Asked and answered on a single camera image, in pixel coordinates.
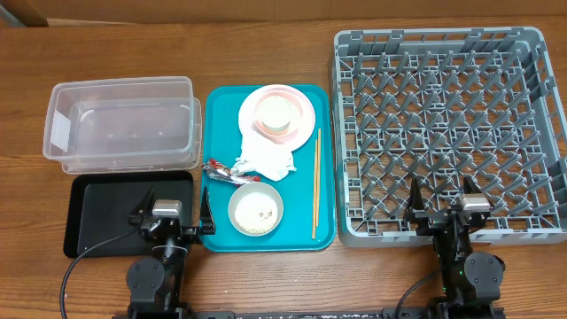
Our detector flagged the left wooden chopstick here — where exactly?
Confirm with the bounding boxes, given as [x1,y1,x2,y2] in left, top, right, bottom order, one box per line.
[311,139,318,240]

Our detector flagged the black plastic tray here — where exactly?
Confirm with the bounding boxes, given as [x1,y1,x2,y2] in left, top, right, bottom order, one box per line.
[63,171,193,259]

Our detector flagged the right wooden chopstick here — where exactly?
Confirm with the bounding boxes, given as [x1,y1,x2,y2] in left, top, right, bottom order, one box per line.
[315,128,322,225]

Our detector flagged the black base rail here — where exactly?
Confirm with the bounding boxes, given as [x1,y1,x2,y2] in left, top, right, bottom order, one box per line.
[111,306,507,319]

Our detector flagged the teal serving tray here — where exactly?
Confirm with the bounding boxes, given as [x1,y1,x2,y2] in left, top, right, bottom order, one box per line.
[201,84,337,253]

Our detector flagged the white rice leftovers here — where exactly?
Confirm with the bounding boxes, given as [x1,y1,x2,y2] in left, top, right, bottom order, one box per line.
[234,192,278,235]

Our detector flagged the white napkin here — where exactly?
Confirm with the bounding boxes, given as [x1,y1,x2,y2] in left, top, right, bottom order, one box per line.
[230,133,297,182]

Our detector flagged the wooden chopstick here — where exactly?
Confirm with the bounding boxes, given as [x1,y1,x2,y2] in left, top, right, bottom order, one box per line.
[311,139,318,240]
[315,128,322,225]

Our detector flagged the grey dishwasher rack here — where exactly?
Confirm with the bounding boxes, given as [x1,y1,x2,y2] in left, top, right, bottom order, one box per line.
[330,27,566,247]

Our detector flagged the pink plate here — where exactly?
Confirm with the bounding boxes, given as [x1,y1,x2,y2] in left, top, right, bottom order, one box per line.
[238,84,315,152]

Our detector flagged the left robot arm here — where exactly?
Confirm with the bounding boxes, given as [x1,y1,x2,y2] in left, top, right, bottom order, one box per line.
[126,190,216,318]

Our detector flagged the pink bowl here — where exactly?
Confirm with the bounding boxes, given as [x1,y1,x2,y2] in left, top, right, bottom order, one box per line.
[252,90,303,140]

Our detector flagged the grey bowl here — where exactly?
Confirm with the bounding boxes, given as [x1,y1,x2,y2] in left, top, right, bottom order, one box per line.
[228,182,284,237]

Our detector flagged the clear plastic bin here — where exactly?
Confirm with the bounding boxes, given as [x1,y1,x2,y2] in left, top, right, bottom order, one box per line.
[43,76,202,175]

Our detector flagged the red foil snack wrapper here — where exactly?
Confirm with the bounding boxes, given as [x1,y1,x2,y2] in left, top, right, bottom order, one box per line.
[202,159,261,186]

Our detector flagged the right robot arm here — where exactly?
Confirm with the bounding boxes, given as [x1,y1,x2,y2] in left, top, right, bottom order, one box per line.
[394,175,506,318]

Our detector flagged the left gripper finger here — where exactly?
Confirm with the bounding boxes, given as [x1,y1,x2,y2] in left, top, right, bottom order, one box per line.
[133,187,154,215]
[199,186,216,236]

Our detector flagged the pale green cup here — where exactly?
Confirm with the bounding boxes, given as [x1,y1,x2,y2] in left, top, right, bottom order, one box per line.
[256,96,292,135]

